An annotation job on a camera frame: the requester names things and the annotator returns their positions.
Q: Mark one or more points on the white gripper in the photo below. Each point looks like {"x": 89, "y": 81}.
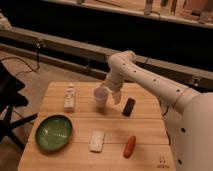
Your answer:
{"x": 114, "y": 82}

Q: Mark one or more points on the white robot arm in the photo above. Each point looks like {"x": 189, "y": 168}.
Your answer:
{"x": 196, "y": 138}

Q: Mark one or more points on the black rectangular block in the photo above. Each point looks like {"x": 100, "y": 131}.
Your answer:
{"x": 128, "y": 107}

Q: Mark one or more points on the white tube bottle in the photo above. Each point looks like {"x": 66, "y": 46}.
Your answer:
{"x": 69, "y": 101}

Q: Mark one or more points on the wooden table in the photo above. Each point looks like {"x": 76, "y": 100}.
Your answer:
{"x": 151, "y": 153}

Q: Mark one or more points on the orange carrot toy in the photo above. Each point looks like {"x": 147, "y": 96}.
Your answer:
{"x": 129, "y": 147}

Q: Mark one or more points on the white sponge block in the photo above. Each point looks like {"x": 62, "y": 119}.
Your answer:
{"x": 96, "y": 141}

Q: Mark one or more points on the green bowl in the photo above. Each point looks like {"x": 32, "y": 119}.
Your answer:
{"x": 53, "y": 133}

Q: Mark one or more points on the black office chair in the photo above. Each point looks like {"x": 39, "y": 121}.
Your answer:
{"x": 10, "y": 98}

